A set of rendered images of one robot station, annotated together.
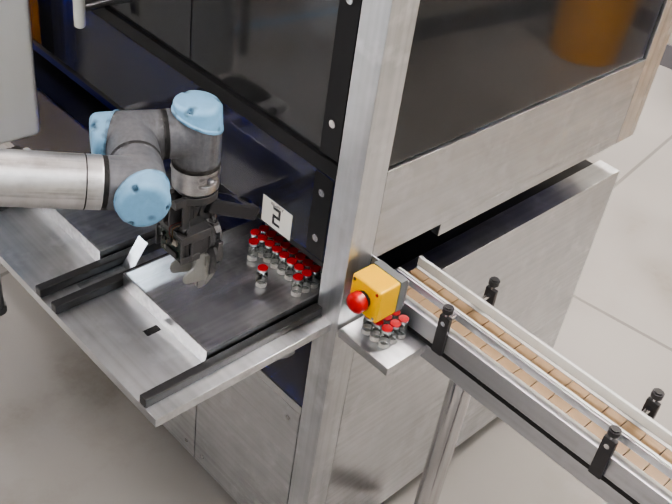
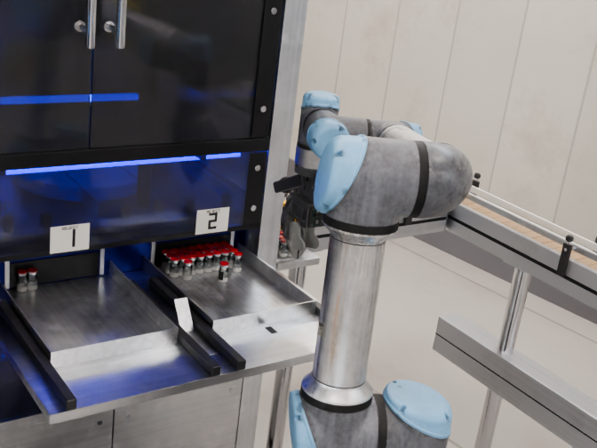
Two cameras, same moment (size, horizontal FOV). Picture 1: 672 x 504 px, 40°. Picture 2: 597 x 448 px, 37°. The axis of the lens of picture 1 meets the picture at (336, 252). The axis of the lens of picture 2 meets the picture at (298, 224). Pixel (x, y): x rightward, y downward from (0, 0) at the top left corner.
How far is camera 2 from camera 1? 2.12 m
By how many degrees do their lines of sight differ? 68
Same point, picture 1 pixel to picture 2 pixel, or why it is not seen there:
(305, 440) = (250, 391)
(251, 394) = (187, 412)
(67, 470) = not seen: outside the picture
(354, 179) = (285, 138)
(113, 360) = (306, 348)
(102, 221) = (106, 334)
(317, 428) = not seen: hidden behind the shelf
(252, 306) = (248, 287)
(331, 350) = not seen: hidden behind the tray
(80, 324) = (259, 359)
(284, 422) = (226, 398)
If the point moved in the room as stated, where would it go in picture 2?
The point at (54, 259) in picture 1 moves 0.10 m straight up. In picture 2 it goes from (161, 364) to (163, 317)
